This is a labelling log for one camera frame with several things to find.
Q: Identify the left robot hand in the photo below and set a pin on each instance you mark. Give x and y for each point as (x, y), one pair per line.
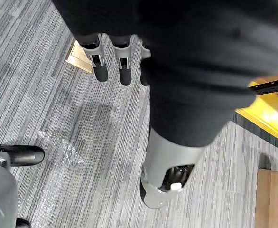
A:
(188, 71)

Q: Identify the brass floor socket plate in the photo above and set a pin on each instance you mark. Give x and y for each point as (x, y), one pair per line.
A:
(78, 57)

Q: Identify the clear plastic wrap scrap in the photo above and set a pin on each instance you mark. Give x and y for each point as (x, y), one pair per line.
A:
(60, 146)

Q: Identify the brown cardboard box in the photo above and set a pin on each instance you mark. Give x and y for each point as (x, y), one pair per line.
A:
(273, 197)

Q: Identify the robot dark foot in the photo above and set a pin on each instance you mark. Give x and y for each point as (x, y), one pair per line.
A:
(26, 154)

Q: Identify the robot silver leg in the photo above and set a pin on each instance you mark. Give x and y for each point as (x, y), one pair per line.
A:
(0, 190)

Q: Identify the black perforated shelf rail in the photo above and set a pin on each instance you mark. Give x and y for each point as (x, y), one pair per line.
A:
(270, 86)

